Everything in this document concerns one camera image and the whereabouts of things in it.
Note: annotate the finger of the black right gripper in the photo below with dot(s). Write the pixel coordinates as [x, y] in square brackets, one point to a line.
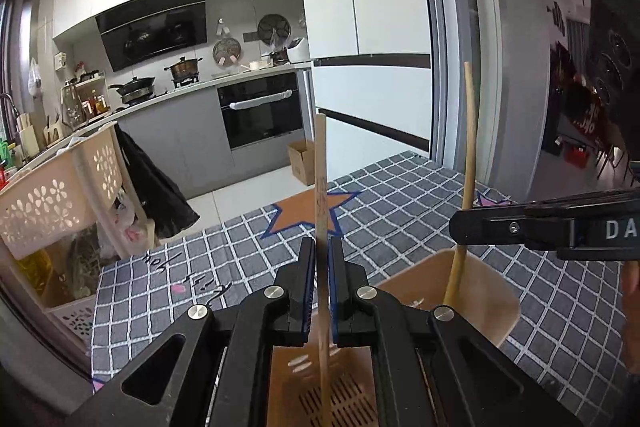
[500, 226]

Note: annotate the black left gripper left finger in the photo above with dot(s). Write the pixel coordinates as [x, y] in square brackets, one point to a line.
[291, 327]

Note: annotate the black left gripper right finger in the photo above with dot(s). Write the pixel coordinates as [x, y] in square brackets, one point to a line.
[351, 320]

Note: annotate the round wooden handled utensil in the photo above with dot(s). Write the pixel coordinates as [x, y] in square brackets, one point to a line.
[459, 257]

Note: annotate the wooden spatula stick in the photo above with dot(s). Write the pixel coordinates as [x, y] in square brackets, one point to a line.
[321, 221]

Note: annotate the person right hand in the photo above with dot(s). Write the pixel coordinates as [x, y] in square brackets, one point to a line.
[629, 282]

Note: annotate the beige plastic utensil caddy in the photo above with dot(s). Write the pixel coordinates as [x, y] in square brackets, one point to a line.
[427, 364]

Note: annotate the cardboard box on floor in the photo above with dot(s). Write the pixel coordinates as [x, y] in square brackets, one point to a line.
[301, 156]

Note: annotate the black hanging bag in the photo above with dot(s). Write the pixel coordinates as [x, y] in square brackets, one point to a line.
[161, 199]

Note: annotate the black built-in oven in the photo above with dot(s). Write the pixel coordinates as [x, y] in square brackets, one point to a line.
[260, 109]

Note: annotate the beige perforated storage rack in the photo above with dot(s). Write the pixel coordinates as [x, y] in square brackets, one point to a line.
[63, 220]

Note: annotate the bronze stockpot on stove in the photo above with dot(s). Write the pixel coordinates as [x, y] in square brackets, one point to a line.
[185, 68]

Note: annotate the white refrigerator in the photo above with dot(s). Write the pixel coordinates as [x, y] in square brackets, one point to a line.
[372, 78]

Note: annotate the black wok on stove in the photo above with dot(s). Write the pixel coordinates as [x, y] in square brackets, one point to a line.
[138, 88]

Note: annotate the round hanging pan lid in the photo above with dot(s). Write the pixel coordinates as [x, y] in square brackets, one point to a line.
[274, 29]

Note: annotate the black range hood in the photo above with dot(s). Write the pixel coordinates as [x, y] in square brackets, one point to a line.
[137, 30]

